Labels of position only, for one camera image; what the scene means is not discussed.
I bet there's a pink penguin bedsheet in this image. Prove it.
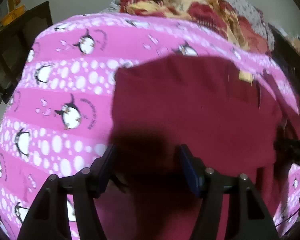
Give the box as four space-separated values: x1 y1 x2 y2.
0 13 300 239

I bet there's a grey floral pillow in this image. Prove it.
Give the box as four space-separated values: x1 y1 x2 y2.
101 0 276 53

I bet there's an orange plastic basket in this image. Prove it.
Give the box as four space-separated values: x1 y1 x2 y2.
1 5 26 26

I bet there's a maroon red shirt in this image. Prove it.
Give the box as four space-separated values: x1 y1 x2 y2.
92 55 300 240

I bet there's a red yellow floral blanket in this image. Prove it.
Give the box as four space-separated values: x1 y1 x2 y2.
120 0 272 55

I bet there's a dark wooden table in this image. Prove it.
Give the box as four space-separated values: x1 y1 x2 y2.
0 1 53 102

